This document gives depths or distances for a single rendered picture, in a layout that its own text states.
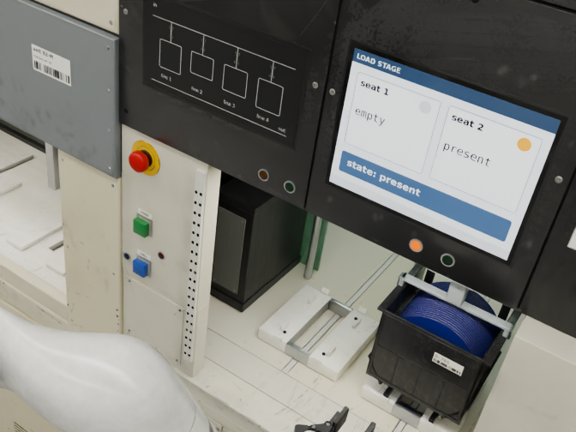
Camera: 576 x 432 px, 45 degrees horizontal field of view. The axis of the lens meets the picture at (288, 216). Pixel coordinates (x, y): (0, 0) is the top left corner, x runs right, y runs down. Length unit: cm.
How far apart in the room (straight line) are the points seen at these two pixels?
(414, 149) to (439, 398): 64
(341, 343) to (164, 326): 40
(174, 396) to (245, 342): 98
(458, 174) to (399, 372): 61
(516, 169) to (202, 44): 50
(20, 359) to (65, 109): 82
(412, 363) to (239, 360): 39
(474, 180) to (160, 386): 51
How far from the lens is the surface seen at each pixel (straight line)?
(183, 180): 126
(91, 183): 144
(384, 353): 145
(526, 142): 91
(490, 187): 95
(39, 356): 63
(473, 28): 90
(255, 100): 108
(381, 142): 99
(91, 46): 129
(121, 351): 62
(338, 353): 159
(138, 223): 137
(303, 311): 168
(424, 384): 145
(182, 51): 115
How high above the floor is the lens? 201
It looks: 34 degrees down
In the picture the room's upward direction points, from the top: 9 degrees clockwise
